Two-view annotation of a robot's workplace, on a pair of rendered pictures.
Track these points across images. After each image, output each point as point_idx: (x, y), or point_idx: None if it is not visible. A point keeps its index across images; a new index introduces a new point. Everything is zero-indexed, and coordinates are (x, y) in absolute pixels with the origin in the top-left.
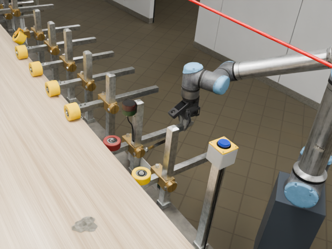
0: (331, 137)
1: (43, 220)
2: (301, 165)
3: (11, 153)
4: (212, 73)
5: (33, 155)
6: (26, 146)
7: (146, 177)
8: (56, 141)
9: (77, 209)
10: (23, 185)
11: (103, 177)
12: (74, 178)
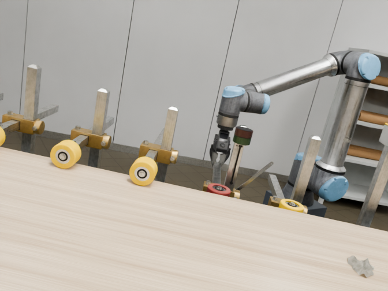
0: (355, 127)
1: (338, 287)
2: (331, 161)
3: (164, 245)
4: (254, 92)
5: (192, 235)
6: (164, 230)
7: (302, 205)
8: (177, 210)
9: (329, 258)
10: (252, 268)
11: (282, 222)
12: (269, 235)
